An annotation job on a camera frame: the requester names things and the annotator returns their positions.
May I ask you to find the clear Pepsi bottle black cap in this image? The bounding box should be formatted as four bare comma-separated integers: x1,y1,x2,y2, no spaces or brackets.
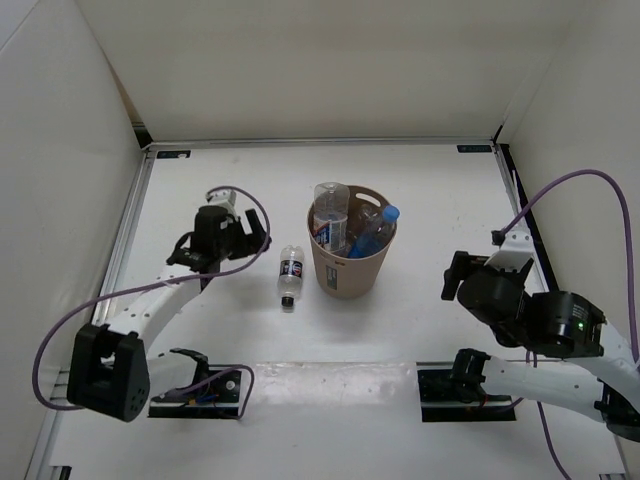
277,245,304,310

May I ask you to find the clear bottle orange white label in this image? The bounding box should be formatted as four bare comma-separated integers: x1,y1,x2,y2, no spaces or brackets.
312,182,350,254

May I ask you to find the water bottle blue cap label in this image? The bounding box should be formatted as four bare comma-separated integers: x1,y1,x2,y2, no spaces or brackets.
347,205,400,259

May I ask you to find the clear bottle white cap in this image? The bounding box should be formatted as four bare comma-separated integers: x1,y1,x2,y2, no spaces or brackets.
355,203,380,236

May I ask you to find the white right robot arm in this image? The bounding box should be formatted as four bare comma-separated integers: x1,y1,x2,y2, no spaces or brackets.
441,251,639,442

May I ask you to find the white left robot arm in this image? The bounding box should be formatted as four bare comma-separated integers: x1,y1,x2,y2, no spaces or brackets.
66,205,271,422

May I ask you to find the beige plastic waste bin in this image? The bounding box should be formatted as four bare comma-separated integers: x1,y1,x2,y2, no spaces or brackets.
307,185,397,300

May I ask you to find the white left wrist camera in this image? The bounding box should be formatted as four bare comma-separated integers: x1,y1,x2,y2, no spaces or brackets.
205,188,236,216

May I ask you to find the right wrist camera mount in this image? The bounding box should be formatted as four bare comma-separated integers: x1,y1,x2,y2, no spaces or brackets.
485,229,534,273

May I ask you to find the aluminium right table rail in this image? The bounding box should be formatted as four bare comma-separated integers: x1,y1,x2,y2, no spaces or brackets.
492,142,564,301

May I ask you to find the aluminium table rail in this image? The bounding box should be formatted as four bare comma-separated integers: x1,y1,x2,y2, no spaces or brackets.
83,146,154,325
492,142,564,301

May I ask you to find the aluminium left table rail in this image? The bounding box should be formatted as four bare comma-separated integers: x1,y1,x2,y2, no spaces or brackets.
83,146,154,325

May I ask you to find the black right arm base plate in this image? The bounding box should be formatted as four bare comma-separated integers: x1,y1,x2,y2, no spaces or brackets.
417,366,516,423

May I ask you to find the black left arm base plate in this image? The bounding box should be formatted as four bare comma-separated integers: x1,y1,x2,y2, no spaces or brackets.
147,365,255,420

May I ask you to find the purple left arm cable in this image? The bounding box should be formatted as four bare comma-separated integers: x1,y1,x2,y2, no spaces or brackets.
32,185,274,419

